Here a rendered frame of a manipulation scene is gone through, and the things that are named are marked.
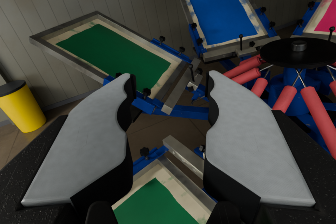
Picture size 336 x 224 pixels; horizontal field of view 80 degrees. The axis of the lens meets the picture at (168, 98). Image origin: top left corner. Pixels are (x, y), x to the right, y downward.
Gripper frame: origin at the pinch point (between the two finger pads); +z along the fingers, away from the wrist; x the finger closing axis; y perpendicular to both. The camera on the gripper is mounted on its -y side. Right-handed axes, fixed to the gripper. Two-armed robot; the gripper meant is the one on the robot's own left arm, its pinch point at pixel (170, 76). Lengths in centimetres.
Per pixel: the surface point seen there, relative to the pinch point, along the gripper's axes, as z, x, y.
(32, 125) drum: 221, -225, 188
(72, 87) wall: 300, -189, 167
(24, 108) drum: 223, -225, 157
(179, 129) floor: 184, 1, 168
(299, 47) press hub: 76, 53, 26
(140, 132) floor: 186, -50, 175
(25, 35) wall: 289, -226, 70
